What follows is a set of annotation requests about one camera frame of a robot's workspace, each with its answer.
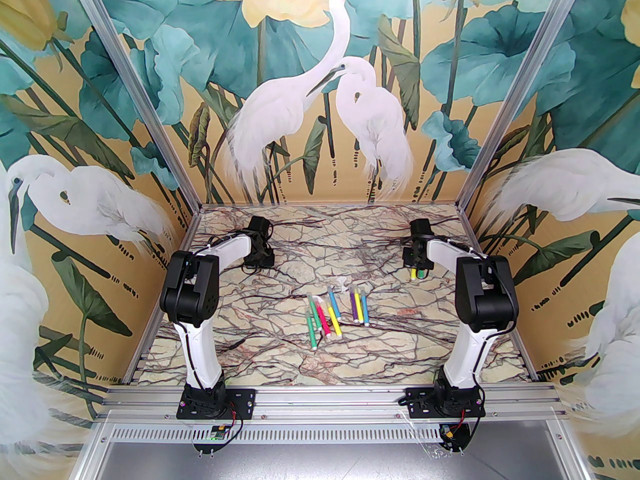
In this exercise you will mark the aluminium table side rail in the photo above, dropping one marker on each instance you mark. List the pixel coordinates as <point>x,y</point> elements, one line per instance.
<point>188,233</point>
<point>471,233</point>

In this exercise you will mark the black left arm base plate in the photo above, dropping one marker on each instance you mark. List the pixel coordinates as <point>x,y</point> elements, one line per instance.
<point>242,400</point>

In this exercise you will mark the yellow marker pen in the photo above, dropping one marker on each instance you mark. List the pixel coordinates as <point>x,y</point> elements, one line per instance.
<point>334,320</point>
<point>359,308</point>

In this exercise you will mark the aluminium table end rail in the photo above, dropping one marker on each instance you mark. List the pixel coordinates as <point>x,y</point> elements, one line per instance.
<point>325,204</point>

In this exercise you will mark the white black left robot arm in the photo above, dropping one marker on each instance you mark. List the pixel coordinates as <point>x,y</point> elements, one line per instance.
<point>190,288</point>

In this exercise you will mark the aluminium frame post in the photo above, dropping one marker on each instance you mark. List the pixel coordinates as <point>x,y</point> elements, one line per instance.
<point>525,88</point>
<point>138,88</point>

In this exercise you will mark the blue marker pen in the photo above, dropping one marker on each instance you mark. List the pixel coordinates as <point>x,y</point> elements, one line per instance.
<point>334,302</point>
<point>365,310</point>

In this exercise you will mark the grey metal sheet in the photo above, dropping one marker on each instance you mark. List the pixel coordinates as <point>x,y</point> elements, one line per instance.
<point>325,463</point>

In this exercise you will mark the perforated metal strip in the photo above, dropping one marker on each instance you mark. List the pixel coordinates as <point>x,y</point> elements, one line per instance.
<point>325,434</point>

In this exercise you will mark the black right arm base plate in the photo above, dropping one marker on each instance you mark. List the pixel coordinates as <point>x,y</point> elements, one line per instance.
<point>417,403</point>

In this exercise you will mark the pink marker pen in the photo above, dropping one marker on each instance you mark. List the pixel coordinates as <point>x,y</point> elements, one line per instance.
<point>324,320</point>

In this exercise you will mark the lime marker pen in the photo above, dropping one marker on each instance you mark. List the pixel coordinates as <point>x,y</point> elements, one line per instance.
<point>414,273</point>

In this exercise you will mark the green marker pen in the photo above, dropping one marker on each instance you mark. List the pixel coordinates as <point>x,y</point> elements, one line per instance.
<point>315,313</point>
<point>311,333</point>

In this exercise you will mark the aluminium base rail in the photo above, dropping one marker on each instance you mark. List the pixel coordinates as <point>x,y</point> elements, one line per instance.
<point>325,403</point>

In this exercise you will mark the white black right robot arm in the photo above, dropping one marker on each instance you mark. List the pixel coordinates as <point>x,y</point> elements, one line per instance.
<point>482,293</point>

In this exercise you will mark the purple marker pen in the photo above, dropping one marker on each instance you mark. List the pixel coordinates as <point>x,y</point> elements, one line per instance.
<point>354,305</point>

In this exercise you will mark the black bracket with yellow connector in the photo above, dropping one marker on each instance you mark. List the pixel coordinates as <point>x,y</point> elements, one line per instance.
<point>452,440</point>

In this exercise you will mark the small green circuit board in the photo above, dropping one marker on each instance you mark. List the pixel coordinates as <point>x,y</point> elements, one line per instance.
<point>217,434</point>

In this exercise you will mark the clear plastic wrapper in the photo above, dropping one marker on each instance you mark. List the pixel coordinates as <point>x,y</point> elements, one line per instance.
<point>345,283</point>

